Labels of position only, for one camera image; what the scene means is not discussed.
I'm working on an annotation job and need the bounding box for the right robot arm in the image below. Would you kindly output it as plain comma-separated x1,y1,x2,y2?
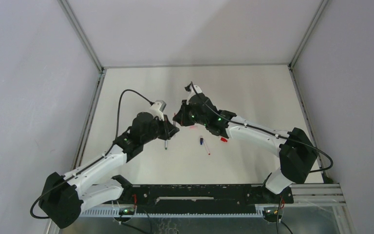
173,94,318,203

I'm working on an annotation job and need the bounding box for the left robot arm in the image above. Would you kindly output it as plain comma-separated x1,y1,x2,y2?
37,112,179,229

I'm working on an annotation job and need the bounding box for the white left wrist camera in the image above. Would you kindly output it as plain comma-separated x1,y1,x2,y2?
149,100,167,121

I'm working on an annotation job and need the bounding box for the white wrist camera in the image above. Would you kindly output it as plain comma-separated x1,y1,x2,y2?
185,84,202,104
149,100,167,121

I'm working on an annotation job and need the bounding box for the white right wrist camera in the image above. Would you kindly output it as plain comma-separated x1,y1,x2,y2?
185,84,202,104

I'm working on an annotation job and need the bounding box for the black left camera cable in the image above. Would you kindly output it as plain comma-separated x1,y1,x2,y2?
30,89,155,220

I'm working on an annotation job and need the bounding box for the black camera cable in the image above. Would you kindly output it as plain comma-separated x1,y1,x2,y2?
30,89,155,220
190,81,334,174

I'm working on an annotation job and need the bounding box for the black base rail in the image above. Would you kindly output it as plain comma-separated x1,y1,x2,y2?
112,175,294,212

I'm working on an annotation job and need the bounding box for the grey cable duct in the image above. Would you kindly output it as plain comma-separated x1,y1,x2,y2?
80,205,277,218

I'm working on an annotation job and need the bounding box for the aluminium frame rail right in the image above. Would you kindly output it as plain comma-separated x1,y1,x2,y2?
288,0,336,185

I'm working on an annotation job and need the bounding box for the black right camera cable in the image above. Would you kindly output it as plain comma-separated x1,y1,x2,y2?
190,81,334,174

